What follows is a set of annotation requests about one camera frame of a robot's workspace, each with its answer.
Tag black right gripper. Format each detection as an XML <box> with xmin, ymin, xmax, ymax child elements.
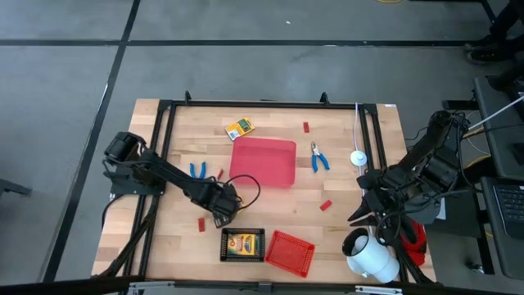
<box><xmin>346</xmin><ymin>170</ymin><xmax>410</xmax><ymax>229</ymax></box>

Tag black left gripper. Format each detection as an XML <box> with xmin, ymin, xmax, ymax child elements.
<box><xmin>202</xmin><ymin>183</ymin><xmax>244</xmax><ymax>229</ymax></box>

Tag black slotted plastic basket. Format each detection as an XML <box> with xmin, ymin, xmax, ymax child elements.
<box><xmin>219</xmin><ymin>228</ymin><xmax>266</xmax><ymax>263</ymax></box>

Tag red slotted plastic basket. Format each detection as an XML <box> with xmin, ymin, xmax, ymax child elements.
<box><xmin>264</xmin><ymin>229</ymin><xmax>316</xmax><ymax>279</ymax></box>

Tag yellow crayon box colourful front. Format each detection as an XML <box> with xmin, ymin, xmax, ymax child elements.
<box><xmin>226</xmin><ymin>233</ymin><xmax>258</xmax><ymax>258</ymax></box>

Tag red cloth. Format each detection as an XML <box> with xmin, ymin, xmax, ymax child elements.
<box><xmin>399</xmin><ymin>219</ymin><xmax>427</xmax><ymax>267</ymax></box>

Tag pink-red plastic tray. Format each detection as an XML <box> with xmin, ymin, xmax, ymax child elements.
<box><xmin>228</xmin><ymin>136</ymin><xmax>297</xmax><ymax>189</ymax></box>

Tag black laptop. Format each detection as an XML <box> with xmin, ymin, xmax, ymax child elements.
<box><xmin>481</xmin><ymin>175</ymin><xmax>524</xmax><ymax>279</ymax></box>

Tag black desk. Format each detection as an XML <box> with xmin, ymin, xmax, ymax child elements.
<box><xmin>473</xmin><ymin>75</ymin><xmax>524</xmax><ymax>181</ymax></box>

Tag white rod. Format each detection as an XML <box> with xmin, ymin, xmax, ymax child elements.
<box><xmin>468</xmin><ymin>96</ymin><xmax>524</xmax><ymax>130</ymax></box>

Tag person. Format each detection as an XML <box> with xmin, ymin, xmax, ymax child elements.
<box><xmin>464</xmin><ymin>0</ymin><xmax>524</xmax><ymax>65</ymax></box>

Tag black furniture leg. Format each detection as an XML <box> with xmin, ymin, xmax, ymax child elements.
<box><xmin>0</xmin><ymin>178</ymin><xmax>33</xmax><ymax>197</ymax></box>

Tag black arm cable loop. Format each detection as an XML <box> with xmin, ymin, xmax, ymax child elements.
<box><xmin>224</xmin><ymin>174</ymin><xmax>262</xmax><ymax>212</ymax></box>

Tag blue-handled pliers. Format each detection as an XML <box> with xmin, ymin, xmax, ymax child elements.
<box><xmin>188</xmin><ymin>161</ymin><xmax>207</xmax><ymax>180</ymax></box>
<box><xmin>309</xmin><ymin>141</ymin><xmax>331</xmax><ymax>174</ymax></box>

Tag black metal table frame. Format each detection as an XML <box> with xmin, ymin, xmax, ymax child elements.
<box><xmin>92</xmin><ymin>90</ymin><xmax>437</xmax><ymax>288</ymax></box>

